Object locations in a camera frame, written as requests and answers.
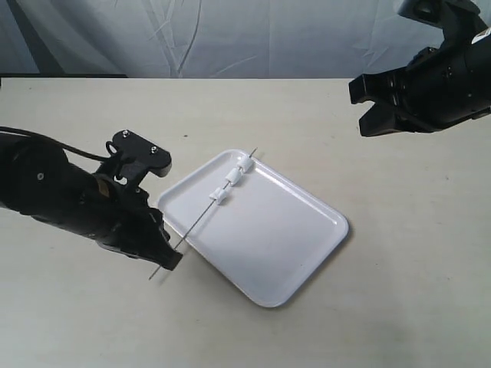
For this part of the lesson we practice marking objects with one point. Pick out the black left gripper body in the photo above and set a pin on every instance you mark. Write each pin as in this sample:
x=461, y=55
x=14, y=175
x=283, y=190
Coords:
x=125, y=223

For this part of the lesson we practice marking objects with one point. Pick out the grey wrinkled backdrop curtain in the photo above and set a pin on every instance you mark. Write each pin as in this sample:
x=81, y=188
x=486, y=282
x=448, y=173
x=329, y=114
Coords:
x=208, y=39

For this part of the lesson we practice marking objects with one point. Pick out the white marshmallow piece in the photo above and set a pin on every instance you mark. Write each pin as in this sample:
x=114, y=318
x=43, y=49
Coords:
x=244, y=164
x=234, y=177

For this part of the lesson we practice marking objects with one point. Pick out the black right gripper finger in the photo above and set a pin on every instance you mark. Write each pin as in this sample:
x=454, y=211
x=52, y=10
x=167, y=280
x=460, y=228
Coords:
x=378, y=121
x=377, y=88

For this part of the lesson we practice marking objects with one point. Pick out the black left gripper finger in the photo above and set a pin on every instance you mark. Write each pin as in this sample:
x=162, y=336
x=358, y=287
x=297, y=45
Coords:
x=155, y=247

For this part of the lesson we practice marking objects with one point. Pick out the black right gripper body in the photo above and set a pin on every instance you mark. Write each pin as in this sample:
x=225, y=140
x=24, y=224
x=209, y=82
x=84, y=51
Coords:
x=441, y=94

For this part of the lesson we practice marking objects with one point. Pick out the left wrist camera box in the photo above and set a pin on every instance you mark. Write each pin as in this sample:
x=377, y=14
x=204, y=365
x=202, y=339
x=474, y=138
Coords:
x=132, y=157

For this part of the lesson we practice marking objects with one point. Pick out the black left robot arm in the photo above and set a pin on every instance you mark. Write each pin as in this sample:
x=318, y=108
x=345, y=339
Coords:
x=39, y=181

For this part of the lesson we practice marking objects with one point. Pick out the white rectangular plastic tray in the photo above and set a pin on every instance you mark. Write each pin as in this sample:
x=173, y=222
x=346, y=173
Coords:
x=269, y=236

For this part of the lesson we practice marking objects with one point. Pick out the thin metal skewer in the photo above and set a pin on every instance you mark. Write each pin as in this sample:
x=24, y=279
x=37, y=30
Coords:
x=210, y=205

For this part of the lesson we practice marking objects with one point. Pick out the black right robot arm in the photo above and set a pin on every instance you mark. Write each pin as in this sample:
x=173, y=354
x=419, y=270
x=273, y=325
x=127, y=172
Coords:
x=461, y=26

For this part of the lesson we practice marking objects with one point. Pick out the white marshmallow piece lowest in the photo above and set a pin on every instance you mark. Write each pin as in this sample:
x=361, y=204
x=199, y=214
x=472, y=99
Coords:
x=219, y=195

